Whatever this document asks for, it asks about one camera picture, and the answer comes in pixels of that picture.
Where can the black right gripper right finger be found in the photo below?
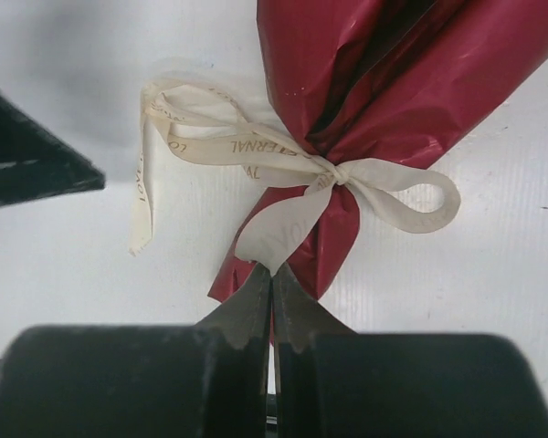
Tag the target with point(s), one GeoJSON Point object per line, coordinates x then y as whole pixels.
{"type": "Point", "coordinates": [334, 382]}

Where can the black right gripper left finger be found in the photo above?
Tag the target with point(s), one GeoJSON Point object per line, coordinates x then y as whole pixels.
{"type": "Point", "coordinates": [204, 380]}

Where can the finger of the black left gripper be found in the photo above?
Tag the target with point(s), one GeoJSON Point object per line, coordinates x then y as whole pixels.
{"type": "Point", "coordinates": [35, 164]}

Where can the cream printed ribbon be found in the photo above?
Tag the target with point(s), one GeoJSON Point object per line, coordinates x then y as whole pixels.
{"type": "Point", "coordinates": [202, 124]}

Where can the dark red wrapping paper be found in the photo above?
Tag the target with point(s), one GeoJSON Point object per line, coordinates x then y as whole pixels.
{"type": "Point", "coordinates": [399, 81]}

